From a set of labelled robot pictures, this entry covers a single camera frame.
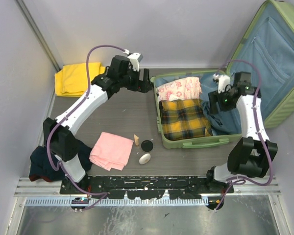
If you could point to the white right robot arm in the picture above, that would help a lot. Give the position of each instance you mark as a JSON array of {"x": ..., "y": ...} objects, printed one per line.
[{"x": 252, "y": 156}]

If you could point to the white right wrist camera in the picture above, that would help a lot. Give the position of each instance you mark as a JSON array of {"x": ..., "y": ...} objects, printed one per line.
[{"x": 223, "y": 82}]

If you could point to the yellow plaid shirt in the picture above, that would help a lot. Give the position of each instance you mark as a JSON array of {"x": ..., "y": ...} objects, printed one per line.
[{"x": 183, "y": 119}]

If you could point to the pink towel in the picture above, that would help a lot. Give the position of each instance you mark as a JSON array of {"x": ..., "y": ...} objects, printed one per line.
[{"x": 111, "y": 151}]

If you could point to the white oval soap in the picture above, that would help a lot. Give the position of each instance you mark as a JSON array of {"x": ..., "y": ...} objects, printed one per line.
[{"x": 144, "y": 159}]

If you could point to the black round disc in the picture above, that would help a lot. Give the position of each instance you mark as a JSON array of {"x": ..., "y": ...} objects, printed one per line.
[{"x": 147, "y": 146}]

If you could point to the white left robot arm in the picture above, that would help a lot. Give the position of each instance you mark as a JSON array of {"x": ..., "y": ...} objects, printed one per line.
[{"x": 59, "y": 133}]

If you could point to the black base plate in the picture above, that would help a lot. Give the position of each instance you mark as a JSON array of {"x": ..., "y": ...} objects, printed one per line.
[{"x": 178, "y": 187}]

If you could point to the aluminium rail frame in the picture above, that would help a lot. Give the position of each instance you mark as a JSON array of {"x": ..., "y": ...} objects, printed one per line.
[{"x": 64, "y": 191}]

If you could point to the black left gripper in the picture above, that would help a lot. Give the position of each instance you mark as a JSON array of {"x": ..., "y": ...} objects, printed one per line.
[{"x": 142, "y": 86}]

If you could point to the yellow garment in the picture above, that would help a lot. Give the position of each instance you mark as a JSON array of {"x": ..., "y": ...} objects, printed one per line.
[{"x": 71, "y": 81}]

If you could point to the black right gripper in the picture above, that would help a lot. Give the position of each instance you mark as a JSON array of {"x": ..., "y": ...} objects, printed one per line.
[{"x": 213, "y": 96}]

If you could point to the grey blue garment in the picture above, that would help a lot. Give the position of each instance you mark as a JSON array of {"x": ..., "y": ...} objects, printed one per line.
[{"x": 223, "y": 123}]

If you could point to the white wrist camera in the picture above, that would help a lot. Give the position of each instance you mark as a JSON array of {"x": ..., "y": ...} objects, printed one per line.
[
  {"x": 135, "y": 59},
  {"x": 223, "y": 82}
]

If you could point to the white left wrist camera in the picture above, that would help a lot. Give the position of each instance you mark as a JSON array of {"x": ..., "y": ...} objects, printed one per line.
[{"x": 135, "y": 59}]

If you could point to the tan wooden block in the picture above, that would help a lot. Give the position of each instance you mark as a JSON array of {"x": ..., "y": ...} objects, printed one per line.
[{"x": 136, "y": 140}]

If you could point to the cream pink printed garment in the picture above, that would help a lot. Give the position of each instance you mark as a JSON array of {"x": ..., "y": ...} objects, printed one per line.
[{"x": 180, "y": 89}]

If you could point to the navy blue garment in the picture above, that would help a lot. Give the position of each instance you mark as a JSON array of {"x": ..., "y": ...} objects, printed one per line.
[{"x": 41, "y": 169}]

